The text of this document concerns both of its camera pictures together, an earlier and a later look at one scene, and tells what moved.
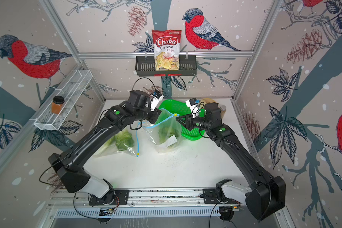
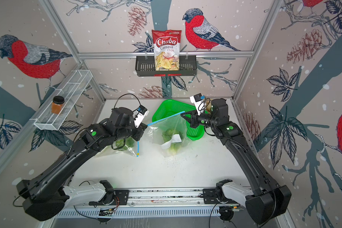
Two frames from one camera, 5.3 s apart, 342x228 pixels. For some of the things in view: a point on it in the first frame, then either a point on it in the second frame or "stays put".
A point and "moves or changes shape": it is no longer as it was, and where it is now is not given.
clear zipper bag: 166,133 moves or changes shape
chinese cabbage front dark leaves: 124,139 stays put
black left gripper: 156,112 to 141,129
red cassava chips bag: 166,45 stays put
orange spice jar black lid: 56,105 stays put
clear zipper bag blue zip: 125,141 stays put
